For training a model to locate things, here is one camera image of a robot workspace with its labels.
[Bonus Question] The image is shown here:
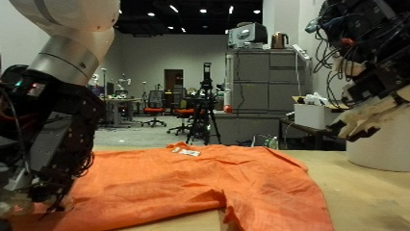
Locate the brown door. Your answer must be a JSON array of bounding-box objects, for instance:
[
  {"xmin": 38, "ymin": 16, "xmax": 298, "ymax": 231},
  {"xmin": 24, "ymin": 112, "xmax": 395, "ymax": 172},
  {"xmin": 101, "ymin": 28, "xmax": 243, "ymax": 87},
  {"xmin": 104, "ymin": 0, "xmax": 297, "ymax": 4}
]
[{"xmin": 162, "ymin": 68, "xmax": 185, "ymax": 94}]

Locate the white plastic bag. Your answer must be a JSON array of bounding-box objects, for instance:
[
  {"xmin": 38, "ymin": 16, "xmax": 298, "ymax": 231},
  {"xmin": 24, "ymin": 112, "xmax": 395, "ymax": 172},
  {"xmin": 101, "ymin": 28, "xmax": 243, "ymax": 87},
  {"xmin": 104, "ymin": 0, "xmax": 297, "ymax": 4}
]
[{"xmin": 303, "ymin": 91, "xmax": 330, "ymax": 107}]

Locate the grey filing cabinet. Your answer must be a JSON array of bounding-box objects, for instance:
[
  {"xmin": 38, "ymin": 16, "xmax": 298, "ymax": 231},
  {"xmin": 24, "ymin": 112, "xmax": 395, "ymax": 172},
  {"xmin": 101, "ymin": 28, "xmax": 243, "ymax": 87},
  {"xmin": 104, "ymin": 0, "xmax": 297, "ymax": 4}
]
[{"xmin": 223, "ymin": 47, "xmax": 313, "ymax": 115}]

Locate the grey projector box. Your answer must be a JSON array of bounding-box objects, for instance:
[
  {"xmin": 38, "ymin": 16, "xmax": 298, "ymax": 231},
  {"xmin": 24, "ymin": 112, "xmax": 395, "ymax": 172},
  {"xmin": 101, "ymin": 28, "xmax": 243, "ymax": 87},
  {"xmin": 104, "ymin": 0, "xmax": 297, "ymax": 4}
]
[{"xmin": 226, "ymin": 21, "xmax": 269, "ymax": 49}]

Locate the green plastic bottle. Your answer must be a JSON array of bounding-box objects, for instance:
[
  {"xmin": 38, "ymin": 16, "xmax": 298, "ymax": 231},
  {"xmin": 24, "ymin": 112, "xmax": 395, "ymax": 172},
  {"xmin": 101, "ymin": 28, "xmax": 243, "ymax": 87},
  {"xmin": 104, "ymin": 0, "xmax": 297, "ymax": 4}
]
[{"xmin": 265, "ymin": 136, "xmax": 279, "ymax": 150}]

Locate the low grey cabinet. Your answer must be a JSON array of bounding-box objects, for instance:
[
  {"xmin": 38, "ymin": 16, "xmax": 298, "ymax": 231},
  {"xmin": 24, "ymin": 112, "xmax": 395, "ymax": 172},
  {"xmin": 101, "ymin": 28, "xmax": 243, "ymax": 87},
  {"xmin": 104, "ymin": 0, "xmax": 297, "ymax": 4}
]
[{"xmin": 211, "ymin": 110, "xmax": 286, "ymax": 146}]

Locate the copper electric kettle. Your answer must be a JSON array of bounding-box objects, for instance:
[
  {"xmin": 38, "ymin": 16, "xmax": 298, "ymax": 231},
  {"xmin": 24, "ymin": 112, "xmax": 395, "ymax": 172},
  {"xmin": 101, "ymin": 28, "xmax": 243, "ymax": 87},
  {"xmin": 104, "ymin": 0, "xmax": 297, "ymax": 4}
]
[{"xmin": 269, "ymin": 31, "xmax": 290, "ymax": 50}]

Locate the dark side table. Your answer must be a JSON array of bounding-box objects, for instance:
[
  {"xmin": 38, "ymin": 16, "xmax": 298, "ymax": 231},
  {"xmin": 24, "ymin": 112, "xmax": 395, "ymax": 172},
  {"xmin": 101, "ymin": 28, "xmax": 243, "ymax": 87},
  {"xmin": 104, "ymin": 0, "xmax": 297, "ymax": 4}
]
[{"xmin": 278, "ymin": 117, "xmax": 347, "ymax": 151}]

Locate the wooden office desk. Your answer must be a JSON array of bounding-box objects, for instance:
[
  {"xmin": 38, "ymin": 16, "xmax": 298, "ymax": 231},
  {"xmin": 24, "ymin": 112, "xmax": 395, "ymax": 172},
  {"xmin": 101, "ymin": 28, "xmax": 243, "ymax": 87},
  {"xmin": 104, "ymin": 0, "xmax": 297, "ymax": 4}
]
[{"xmin": 100, "ymin": 96, "xmax": 145, "ymax": 128}]

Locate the black camera tripod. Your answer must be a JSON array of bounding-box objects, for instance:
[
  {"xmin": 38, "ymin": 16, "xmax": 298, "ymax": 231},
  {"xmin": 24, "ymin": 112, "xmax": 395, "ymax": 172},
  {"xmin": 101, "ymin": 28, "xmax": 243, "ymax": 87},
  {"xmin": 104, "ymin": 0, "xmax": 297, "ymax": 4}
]
[{"xmin": 185, "ymin": 62, "xmax": 222, "ymax": 145}]

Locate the white plant pot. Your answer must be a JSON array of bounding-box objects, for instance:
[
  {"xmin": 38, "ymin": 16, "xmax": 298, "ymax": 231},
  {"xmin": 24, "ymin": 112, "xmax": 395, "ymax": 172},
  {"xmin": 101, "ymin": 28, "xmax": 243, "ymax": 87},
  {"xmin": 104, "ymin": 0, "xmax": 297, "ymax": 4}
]
[{"xmin": 345, "ymin": 109, "xmax": 410, "ymax": 172}]

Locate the white power strip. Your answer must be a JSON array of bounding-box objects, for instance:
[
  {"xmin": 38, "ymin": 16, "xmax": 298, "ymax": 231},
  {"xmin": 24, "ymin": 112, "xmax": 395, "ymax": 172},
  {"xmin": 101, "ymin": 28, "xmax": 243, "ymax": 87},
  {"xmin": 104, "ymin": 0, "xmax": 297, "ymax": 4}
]
[{"xmin": 290, "ymin": 43, "xmax": 311, "ymax": 62}]

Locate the orange button shirt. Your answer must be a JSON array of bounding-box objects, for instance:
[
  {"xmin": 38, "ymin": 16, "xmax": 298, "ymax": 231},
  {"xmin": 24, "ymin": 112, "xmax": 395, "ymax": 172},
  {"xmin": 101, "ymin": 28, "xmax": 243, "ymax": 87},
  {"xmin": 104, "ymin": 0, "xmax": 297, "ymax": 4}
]
[{"xmin": 8, "ymin": 141, "xmax": 335, "ymax": 231}]

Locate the orange seat office chair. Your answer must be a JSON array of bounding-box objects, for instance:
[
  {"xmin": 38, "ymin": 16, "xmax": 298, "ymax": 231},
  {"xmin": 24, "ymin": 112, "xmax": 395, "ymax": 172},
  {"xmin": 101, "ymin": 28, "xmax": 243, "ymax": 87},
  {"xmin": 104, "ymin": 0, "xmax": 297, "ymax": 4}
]
[
  {"xmin": 140, "ymin": 90, "xmax": 166, "ymax": 127},
  {"xmin": 165, "ymin": 87, "xmax": 195, "ymax": 136}
]

